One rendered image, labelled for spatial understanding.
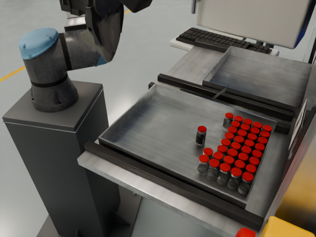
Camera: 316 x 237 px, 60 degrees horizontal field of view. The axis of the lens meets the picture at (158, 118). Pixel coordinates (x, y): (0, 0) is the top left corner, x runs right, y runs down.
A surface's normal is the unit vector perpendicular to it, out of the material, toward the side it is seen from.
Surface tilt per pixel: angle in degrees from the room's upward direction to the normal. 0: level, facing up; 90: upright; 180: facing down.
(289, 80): 0
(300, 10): 90
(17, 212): 0
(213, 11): 90
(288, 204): 90
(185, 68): 0
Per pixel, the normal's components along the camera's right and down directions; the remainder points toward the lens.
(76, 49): 0.31, 0.21
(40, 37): -0.12, -0.72
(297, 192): -0.49, 0.57
